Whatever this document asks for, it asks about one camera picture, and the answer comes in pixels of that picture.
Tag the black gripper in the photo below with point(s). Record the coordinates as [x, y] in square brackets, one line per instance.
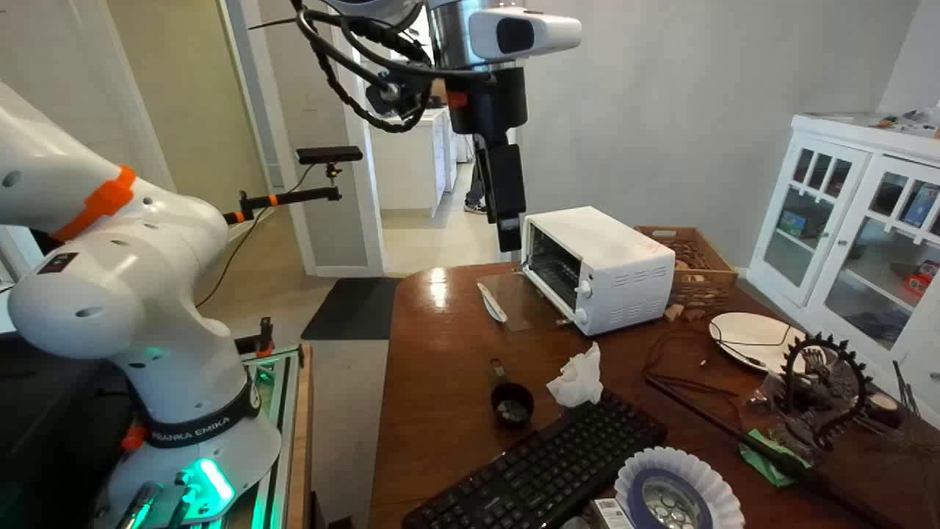
[496, 105]

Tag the small black pot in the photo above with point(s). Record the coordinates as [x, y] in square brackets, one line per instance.
[513, 400]

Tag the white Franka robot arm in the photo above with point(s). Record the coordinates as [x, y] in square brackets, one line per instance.
[148, 284]

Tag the white toaster oven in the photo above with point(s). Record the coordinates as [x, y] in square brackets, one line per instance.
[619, 255]

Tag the white kitchen counter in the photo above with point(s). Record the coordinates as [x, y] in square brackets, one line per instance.
[414, 162]

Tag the black floor mat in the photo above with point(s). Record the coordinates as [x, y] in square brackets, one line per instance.
[355, 309]

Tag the crumpled white tissue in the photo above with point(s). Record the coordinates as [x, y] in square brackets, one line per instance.
[577, 380]

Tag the brown wooden crate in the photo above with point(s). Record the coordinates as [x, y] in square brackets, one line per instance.
[701, 259]

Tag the black tripod boom orange band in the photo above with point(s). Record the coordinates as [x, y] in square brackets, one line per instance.
[284, 198]

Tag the dark wooden board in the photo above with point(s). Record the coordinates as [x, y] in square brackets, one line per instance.
[701, 377]

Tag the black computer keyboard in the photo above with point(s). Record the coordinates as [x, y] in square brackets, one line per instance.
[549, 471]

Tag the black red clamp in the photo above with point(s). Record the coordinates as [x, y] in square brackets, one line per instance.
[264, 339]

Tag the white plate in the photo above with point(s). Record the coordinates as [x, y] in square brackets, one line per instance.
[753, 339]

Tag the small white labelled box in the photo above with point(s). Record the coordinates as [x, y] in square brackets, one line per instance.
[609, 512]

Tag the blue white fluted bowl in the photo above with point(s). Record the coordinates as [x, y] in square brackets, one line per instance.
[678, 486]

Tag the white glass-door cabinet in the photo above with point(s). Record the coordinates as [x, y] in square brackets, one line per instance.
[862, 255]

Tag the green plastic tool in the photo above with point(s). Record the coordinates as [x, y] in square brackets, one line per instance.
[775, 461]

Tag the small round wooden object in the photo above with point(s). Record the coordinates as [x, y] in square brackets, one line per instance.
[887, 408]

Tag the black equipment case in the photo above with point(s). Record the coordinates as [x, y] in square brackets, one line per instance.
[49, 442]

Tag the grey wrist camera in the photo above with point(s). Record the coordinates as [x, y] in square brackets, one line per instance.
[524, 33]

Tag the black camera on tripod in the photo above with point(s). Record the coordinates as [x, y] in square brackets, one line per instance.
[330, 155]

